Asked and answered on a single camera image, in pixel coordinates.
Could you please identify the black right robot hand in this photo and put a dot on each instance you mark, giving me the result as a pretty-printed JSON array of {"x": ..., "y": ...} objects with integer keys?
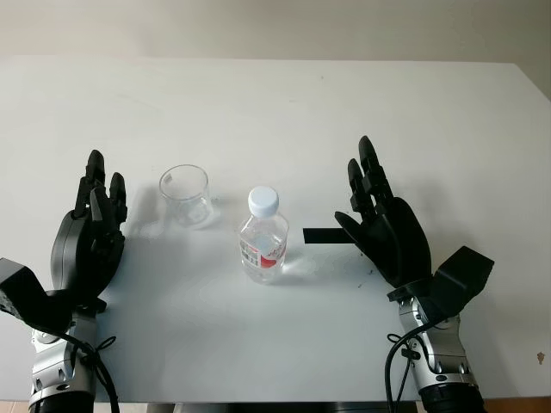
[{"x": 396, "y": 241}]

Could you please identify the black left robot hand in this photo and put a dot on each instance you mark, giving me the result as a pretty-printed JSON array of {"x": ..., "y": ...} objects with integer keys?
[{"x": 71, "y": 254}]

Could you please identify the clear plastic water bottle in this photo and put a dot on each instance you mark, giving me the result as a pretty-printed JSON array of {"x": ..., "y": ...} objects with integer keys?
[{"x": 262, "y": 249}]

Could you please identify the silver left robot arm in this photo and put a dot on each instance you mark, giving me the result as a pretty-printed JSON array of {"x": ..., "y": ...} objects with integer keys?
[{"x": 56, "y": 361}]

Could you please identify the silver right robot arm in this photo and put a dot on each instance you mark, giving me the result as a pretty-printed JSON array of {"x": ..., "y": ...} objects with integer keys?
[{"x": 443, "y": 357}]

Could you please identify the clear glass cup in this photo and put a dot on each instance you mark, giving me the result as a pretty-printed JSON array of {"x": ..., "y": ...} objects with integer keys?
[{"x": 189, "y": 211}]

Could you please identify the black tape strip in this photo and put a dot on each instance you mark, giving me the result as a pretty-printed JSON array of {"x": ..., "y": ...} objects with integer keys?
[{"x": 320, "y": 236}]

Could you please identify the black robot body base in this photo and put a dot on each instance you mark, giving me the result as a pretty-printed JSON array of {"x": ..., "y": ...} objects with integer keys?
[{"x": 301, "y": 408}]

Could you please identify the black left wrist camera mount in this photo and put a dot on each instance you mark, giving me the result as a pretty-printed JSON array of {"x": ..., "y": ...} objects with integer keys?
[{"x": 23, "y": 292}]

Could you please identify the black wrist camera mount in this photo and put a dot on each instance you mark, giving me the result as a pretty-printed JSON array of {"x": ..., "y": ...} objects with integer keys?
[
  {"x": 465, "y": 275},
  {"x": 23, "y": 292}
]

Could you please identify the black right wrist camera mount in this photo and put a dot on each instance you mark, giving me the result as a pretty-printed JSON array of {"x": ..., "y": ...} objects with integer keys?
[{"x": 465, "y": 275}]

